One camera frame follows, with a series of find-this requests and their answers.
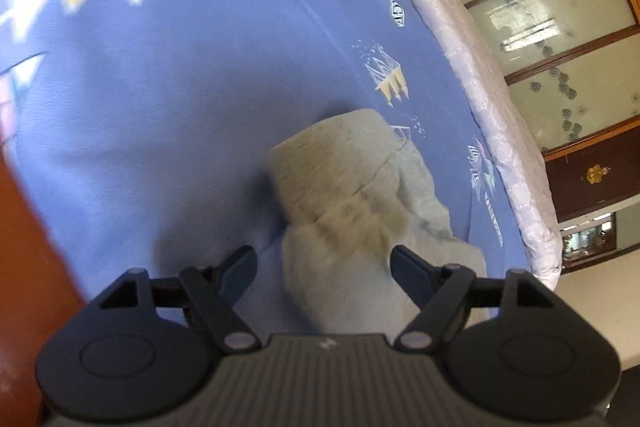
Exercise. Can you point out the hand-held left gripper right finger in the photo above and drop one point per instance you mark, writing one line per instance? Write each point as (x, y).
(410, 272)

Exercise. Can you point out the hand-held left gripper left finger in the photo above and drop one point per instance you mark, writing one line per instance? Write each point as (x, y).
(240, 269)

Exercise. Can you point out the grey pants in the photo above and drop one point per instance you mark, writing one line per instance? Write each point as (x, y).
(370, 227)

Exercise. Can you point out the glass display cabinet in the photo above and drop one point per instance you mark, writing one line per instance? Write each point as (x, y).
(590, 237)

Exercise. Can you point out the blue printed bed blanket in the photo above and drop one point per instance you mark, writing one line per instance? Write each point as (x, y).
(175, 97)

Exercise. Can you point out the dark wooden door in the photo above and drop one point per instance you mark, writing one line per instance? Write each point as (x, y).
(595, 177)

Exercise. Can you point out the white quilt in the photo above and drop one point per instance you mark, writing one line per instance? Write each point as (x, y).
(480, 72)

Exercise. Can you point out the frosted glass wardrobe doors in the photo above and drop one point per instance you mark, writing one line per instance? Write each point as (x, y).
(540, 7)

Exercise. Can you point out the wooden bed frame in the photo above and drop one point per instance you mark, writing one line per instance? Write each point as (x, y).
(30, 287)

